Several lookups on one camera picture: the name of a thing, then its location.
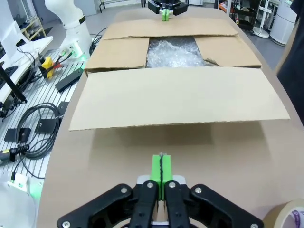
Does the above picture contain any black power adapter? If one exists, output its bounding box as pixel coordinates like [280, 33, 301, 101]
[54, 69, 84, 92]

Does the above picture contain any black cable plug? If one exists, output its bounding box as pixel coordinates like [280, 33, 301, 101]
[0, 144, 31, 165]

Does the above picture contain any clear bubble wrap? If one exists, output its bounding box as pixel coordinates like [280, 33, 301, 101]
[145, 36, 209, 69]

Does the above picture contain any white bench desk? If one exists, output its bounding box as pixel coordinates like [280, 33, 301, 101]
[0, 37, 54, 102]

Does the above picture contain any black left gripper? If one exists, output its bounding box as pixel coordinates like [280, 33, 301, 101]
[148, 0, 190, 22]

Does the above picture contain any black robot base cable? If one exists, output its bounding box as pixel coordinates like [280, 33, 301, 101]
[88, 27, 109, 58]

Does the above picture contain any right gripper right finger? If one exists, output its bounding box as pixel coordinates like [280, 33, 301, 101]
[162, 154, 265, 228]

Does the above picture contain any white standing fan base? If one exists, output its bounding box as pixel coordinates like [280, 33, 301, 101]
[252, 0, 271, 39]

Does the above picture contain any yellow emergency stop box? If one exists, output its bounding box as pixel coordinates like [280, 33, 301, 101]
[40, 57, 61, 79]

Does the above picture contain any black slanted metal pole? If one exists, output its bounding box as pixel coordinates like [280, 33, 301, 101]
[0, 62, 28, 105]

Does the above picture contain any white cylindrical air purifier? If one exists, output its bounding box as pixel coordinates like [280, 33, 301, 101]
[270, 0, 298, 46]

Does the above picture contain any large brown cardboard box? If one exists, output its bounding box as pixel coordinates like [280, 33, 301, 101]
[68, 18, 291, 132]

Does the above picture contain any wooden storage shelf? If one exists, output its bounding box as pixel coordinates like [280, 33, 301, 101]
[19, 16, 47, 41]

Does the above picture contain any brown packing tape roll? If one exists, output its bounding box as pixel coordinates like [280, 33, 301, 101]
[262, 199, 304, 228]

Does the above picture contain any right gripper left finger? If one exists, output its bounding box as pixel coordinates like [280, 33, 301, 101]
[57, 154, 163, 228]

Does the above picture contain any coiled black cable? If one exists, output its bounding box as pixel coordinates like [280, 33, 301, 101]
[15, 102, 63, 160]

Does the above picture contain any person in black shirt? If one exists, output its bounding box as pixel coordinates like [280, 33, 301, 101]
[276, 0, 304, 117]

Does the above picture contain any black utility cart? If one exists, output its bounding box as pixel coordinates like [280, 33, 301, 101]
[227, 0, 258, 32]

